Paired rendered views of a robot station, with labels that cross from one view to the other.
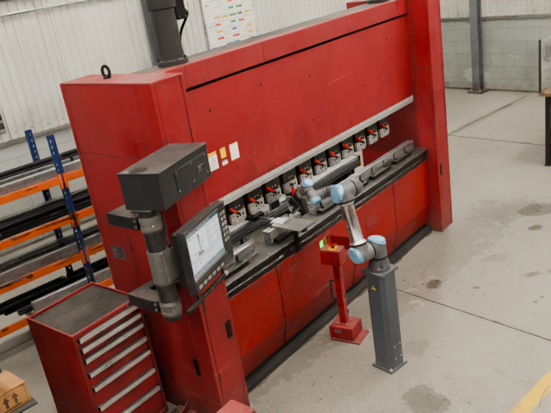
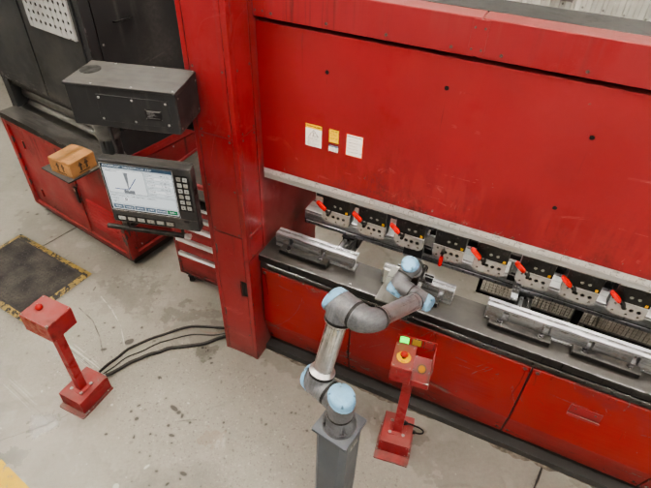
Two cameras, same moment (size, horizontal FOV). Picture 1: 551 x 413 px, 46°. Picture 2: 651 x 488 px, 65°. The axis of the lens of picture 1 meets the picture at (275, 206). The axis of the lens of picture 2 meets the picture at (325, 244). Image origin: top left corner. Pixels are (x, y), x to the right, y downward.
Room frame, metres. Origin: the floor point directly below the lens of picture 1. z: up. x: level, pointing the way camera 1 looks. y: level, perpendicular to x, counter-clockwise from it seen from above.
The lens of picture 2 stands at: (3.44, -1.74, 2.84)
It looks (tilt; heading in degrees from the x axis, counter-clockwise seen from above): 40 degrees down; 72
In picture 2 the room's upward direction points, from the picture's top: 2 degrees clockwise
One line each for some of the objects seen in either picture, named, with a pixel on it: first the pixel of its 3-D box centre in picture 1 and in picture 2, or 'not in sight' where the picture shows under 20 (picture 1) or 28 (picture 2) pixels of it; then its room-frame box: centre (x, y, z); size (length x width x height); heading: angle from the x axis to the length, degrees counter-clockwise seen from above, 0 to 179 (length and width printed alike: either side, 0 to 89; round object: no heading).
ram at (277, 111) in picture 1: (314, 100); (592, 185); (4.95, -0.43, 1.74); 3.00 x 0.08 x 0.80; 138
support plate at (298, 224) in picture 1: (293, 224); (400, 288); (4.37, -0.10, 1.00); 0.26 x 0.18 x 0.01; 48
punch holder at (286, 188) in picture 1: (286, 179); (450, 242); (4.60, -0.11, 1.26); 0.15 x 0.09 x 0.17; 138
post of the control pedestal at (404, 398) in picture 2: (340, 291); (403, 402); (4.35, -0.38, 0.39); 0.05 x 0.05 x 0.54; 57
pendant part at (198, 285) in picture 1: (202, 245); (155, 190); (3.26, 0.43, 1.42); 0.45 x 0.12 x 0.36; 154
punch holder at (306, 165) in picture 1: (302, 171); (492, 255); (4.75, -0.25, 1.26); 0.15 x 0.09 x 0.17; 138
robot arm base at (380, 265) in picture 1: (379, 261); (339, 417); (3.89, -0.63, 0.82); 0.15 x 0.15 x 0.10
